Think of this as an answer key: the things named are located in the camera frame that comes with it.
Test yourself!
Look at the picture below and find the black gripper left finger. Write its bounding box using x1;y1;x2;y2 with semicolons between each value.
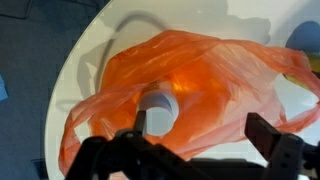
64;109;208;180

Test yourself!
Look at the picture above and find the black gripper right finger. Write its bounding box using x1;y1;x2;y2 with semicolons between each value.
244;112;320;180

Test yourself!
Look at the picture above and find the white pill bottle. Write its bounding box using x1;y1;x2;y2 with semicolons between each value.
136;79;180;137

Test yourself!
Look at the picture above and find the orange plastic bag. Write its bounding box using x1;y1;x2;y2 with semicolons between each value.
58;29;320;178

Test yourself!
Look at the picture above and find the blue and white bottle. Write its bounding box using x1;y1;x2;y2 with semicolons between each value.
285;20;320;54

